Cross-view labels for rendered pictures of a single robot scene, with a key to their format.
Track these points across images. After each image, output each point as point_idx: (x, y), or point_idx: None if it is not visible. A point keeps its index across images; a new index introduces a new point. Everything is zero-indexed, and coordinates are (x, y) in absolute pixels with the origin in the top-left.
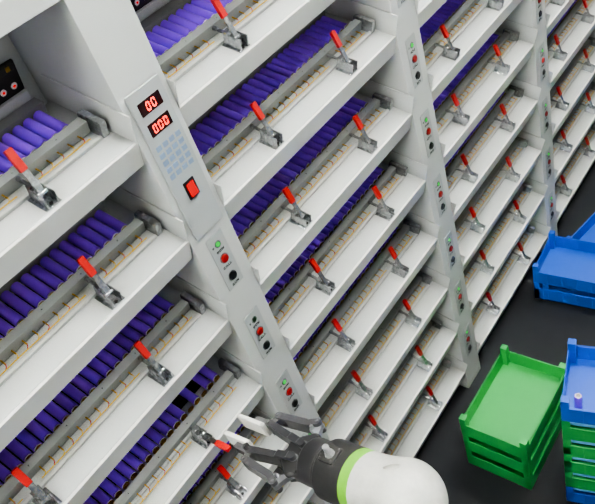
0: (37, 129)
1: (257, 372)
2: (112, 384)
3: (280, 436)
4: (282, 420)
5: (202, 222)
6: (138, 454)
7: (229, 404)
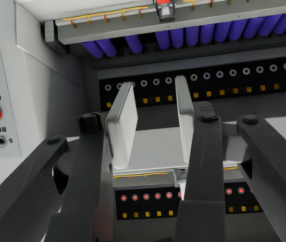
0: None
1: (21, 44)
2: (234, 176)
3: (107, 187)
4: (58, 168)
5: None
6: (245, 24)
7: (89, 4)
